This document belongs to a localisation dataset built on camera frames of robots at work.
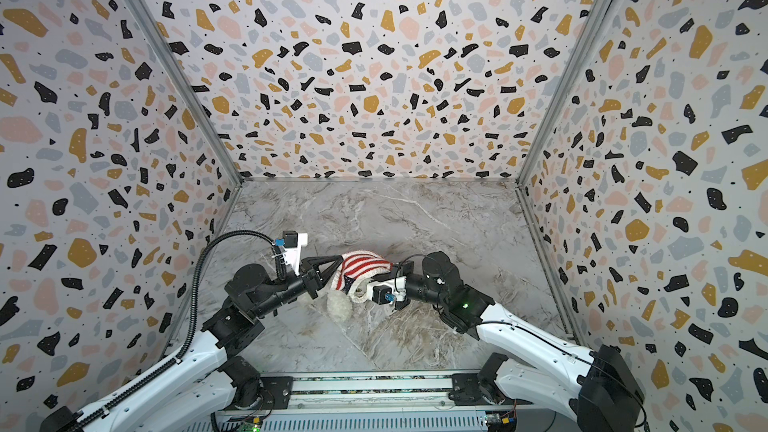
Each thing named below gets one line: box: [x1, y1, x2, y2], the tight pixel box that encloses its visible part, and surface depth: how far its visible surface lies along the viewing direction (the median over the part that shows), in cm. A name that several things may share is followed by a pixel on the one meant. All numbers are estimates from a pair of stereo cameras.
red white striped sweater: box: [335, 251, 393, 304], surface depth 69 cm
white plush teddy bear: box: [326, 281, 369, 322], surface depth 85 cm
